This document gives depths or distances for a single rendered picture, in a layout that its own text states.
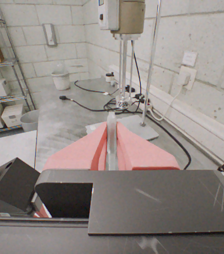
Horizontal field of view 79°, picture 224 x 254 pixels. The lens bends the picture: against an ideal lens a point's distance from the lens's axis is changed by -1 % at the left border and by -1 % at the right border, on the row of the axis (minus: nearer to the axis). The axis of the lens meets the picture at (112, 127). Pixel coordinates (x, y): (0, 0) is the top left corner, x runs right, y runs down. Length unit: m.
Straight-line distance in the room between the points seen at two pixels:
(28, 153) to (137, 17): 0.60
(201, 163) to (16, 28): 2.47
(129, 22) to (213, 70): 0.35
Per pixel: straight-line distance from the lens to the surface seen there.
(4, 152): 0.71
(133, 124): 0.70
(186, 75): 0.69
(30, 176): 0.18
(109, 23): 0.46
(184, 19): 0.76
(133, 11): 0.47
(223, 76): 0.64
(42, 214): 0.29
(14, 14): 2.52
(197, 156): 0.63
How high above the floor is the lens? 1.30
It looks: 36 degrees down
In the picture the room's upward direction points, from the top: 1 degrees counter-clockwise
